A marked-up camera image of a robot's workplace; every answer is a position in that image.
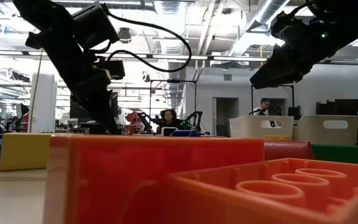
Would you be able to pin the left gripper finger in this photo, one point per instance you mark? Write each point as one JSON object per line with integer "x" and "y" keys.
{"x": 110, "y": 109}
{"x": 96, "y": 109}

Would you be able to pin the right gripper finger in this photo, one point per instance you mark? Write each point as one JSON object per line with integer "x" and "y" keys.
{"x": 283, "y": 76}
{"x": 269, "y": 68}

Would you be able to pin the beige plastic bin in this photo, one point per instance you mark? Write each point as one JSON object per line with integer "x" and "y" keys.
{"x": 309, "y": 130}

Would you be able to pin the yellow toy brick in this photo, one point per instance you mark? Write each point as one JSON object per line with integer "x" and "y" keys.
{"x": 275, "y": 137}
{"x": 23, "y": 152}

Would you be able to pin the white plastic bin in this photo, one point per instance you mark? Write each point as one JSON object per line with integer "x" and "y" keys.
{"x": 244, "y": 127}

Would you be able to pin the green toy brick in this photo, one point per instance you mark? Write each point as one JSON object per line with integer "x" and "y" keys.
{"x": 340, "y": 154}

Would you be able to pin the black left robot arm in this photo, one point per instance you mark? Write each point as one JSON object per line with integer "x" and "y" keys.
{"x": 51, "y": 31}

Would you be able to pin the black background robot arm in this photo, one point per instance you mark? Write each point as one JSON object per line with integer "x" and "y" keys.
{"x": 197, "y": 116}
{"x": 145, "y": 119}

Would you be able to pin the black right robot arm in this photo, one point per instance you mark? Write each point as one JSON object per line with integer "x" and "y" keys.
{"x": 346, "y": 28}

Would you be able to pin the black monitor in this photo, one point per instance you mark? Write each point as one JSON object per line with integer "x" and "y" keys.
{"x": 76, "y": 112}

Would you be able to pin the red background item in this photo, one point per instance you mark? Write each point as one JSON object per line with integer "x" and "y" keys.
{"x": 134, "y": 118}

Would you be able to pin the person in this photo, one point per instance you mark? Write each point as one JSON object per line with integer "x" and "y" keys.
{"x": 169, "y": 116}
{"x": 265, "y": 102}

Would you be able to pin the small black ceiling fixture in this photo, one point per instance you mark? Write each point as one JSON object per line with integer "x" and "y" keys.
{"x": 146, "y": 77}

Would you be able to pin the white pillar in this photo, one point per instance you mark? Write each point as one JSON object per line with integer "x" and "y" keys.
{"x": 43, "y": 105}

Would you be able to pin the small white box device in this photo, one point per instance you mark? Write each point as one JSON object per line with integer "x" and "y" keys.
{"x": 163, "y": 130}

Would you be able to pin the black round ceiling fixture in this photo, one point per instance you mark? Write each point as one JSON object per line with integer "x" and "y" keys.
{"x": 124, "y": 35}

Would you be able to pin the orange toy brick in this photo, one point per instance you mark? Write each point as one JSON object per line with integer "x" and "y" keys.
{"x": 120, "y": 174}
{"x": 291, "y": 193}

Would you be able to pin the black and red chair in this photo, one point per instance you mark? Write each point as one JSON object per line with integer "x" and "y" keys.
{"x": 25, "y": 109}

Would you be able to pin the black equipment stack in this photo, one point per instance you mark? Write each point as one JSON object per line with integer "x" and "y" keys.
{"x": 346, "y": 107}

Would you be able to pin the red toy brick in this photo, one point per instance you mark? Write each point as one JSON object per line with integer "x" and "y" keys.
{"x": 287, "y": 150}

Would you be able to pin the long ceiling light bar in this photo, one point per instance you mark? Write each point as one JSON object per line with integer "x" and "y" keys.
{"x": 166, "y": 57}

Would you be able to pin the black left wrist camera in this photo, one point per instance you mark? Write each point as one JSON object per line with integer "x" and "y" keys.
{"x": 113, "y": 69}

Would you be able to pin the black gantry frame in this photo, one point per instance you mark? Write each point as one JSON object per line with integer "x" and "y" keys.
{"x": 173, "y": 81}
{"x": 252, "y": 99}

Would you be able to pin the white wall vent grille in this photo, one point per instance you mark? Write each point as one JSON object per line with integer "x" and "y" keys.
{"x": 227, "y": 77}

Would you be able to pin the smooth silver ventilation duct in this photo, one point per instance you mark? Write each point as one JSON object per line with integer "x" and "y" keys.
{"x": 256, "y": 18}

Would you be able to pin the ribbed silver ventilation duct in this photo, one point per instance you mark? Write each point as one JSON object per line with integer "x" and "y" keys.
{"x": 171, "y": 18}

